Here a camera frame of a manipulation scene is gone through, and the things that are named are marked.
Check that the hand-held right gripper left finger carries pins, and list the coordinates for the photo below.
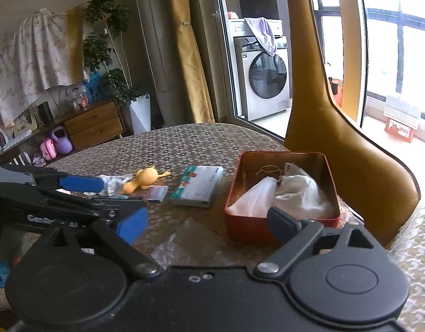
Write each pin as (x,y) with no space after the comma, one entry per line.
(131,223)

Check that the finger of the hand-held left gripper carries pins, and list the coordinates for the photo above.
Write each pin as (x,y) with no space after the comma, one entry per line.
(81,184)
(105,206)

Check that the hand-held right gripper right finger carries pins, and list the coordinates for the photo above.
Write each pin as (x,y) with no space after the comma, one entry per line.
(281,223)

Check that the white packet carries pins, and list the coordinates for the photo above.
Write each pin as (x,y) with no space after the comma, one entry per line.
(112,184)

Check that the red tin box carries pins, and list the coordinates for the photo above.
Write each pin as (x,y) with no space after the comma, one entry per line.
(248,228)

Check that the small sachet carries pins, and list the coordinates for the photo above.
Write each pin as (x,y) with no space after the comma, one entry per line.
(157,193)

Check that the clear plastic bag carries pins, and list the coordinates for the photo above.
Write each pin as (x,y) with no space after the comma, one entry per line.
(191,242)

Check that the white cloth bag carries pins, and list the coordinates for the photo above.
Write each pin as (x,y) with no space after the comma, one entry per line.
(295,193)

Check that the purple kettlebell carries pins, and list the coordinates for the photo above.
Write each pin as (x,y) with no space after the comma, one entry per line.
(62,143)

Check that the pink toy case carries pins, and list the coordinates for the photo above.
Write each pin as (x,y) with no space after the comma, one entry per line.
(48,150)

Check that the yellow rubber duck toy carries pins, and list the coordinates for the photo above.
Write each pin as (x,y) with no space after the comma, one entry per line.
(145,177)

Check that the wooden cabinet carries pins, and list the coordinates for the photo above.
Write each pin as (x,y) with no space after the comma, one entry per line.
(95,124)

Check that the bubble wrap sheet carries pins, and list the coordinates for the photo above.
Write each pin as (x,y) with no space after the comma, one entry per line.
(350,214)

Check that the white keyboard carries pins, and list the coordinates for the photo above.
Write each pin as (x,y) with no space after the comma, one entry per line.
(17,140)

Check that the white and teal packet box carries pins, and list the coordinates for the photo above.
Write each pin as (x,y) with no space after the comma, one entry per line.
(198,186)

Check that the black speaker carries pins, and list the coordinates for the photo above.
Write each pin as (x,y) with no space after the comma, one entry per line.
(45,112)

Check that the white planter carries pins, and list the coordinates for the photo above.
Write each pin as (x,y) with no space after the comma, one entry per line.
(140,114)

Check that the yellow leather chair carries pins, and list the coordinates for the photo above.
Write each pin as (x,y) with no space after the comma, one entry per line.
(336,145)

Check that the blue packets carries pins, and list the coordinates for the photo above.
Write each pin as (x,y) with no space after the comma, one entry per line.
(93,88)

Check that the patterned tablecloth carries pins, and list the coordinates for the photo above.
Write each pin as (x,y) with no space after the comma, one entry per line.
(198,145)

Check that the white front-load washing machine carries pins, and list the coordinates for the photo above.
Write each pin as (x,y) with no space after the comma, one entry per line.
(267,105)

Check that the floral sheet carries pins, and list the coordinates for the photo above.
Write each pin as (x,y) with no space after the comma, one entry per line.
(36,58)

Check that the patterned seat cushion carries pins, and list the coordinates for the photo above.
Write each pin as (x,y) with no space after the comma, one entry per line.
(412,249)

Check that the yellow cloth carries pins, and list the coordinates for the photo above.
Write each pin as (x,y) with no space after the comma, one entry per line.
(76,41)

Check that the red and white cardboard box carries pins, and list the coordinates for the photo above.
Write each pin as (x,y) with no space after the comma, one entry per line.
(400,129)

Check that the yellow curtain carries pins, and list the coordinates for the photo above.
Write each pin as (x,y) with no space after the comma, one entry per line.
(191,58)

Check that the green potted plant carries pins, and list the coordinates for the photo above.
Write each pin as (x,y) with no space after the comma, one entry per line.
(105,10)

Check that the purple cloth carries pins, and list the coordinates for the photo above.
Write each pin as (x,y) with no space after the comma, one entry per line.
(264,34)

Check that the white appliance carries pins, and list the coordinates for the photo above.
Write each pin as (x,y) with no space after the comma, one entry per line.
(238,27)

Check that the photo frame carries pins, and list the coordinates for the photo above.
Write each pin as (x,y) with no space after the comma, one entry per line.
(24,121)

